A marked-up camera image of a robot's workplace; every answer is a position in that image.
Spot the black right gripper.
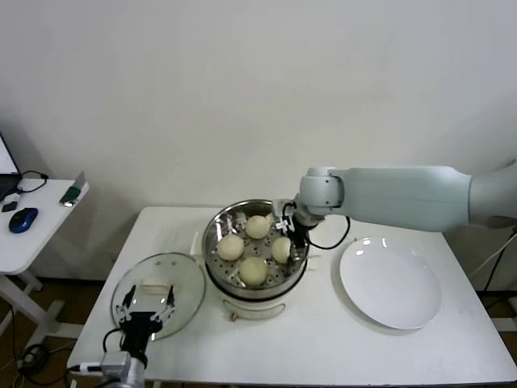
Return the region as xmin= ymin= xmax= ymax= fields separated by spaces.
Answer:
xmin=288 ymin=221 xmax=314 ymax=264

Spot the cream electric cooking pot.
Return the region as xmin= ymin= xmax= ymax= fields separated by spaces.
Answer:
xmin=201 ymin=258 xmax=318 ymax=323

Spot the black laptop cable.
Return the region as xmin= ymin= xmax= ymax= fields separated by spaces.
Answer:
xmin=15 ymin=171 xmax=50 ymax=195

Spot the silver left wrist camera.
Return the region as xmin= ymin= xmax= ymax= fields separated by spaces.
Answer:
xmin=100 ymin=351 xmax=132 ymax=377

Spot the white steamed baozi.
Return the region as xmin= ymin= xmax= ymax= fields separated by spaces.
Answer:
xmin=270 ymin=237 xmax=292 ymax=264
xmin=238 ymin=256 xmax=269 ymax=287
xmin=217 ymin=235 xmax=246 ymax=262
xmin=245 ymin=215 xmax=271 ymax=240

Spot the white stand foot bar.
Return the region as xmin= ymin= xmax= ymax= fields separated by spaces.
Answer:
xmin=490 ymin=317 xmax=517 ymax=333

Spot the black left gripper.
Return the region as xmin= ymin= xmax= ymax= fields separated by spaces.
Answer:
xmin=115 ymin=285 xmax=176 ymax=361

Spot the white wall cable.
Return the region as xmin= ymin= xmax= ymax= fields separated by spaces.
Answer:
xmin=469 ymin=233 xmax=517 ymax=276

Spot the large white plate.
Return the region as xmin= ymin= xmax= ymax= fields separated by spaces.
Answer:
xmin=338 ymin=237 xmax=443 ymax=331

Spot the floor cable bundle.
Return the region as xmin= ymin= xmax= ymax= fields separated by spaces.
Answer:
xmin=14 ymin=341 xmax=78 ymax=387

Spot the round glass pot lid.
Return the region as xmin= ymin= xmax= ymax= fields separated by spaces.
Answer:
xmin=111 ymin=252 xmax=207 ymax=343

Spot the black laptop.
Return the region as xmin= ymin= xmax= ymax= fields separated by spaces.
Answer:
xmin=0 ymin=131 xmax=22 ymax=203

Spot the white side desk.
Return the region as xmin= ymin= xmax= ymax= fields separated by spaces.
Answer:
xmin=0 ymin=179 xmax=90 ymax=340

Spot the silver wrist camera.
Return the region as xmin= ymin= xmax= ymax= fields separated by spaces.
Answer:
xmin=100 ymin=351 xmax=132 ymax=377
xmin=274 ymin=200 xmax=298 ymax=234

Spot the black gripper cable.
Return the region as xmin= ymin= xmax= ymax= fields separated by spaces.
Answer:
xmin=103 ymin=327 xmax=124 ymax=352
xmin=309 ymin=216 xmax=351 ymax=250

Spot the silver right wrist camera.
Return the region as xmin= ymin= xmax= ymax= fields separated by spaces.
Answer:
xmin=274 ymin=200 xmax=298 ymax=234

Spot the green circuit board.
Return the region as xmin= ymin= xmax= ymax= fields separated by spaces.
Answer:
xmin=59 ymin=171 xmax=88 ymax=209

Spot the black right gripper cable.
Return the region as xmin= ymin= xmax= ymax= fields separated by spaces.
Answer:
xmin=309 ymin=216 xmax=351 ymax=250

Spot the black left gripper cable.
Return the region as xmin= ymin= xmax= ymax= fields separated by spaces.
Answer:
xmin=103 ymin=327 xmax=124 ymax=352

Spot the black wall cable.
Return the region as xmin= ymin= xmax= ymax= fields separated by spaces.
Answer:
xmin=483 ymin=226 xmax=517 ymax=293

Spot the blue computer mouse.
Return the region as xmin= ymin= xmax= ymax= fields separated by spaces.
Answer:
xmin=8 ymin=208 xmax=40 ymax=234

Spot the perforated steel steamer basket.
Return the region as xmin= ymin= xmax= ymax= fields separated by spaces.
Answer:
xmin=190 ymin=199 xmax=325 ymax=300

